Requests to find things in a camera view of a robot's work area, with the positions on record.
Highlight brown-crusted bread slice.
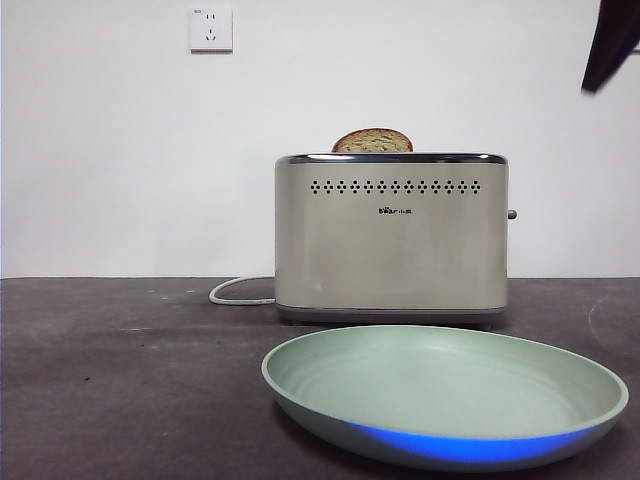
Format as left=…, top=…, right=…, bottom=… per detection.
left=330, top=128, right=415, bottom=154

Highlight cream toaster with chrome top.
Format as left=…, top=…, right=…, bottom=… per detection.
left=273, top=152, right=519, bottom=326

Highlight pale green round plate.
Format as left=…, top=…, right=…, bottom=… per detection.
left=260, top=324, right=630, bottom=474

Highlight white toaster power cable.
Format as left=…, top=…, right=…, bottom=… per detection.
left=208, top=276, right=277, bottom=306

